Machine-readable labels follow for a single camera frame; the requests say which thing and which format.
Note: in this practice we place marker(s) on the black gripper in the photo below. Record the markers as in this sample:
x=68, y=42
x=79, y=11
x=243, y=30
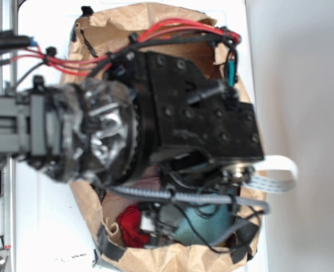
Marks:
x=187, y=122

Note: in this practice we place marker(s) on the red paper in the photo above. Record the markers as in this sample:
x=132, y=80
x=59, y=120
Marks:
x=129, y=223

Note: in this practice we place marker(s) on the robot arm with black wrist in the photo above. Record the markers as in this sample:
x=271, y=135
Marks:
x=70, y=133

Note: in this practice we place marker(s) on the teal woven cloth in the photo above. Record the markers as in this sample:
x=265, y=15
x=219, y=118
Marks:
x=204, y=224

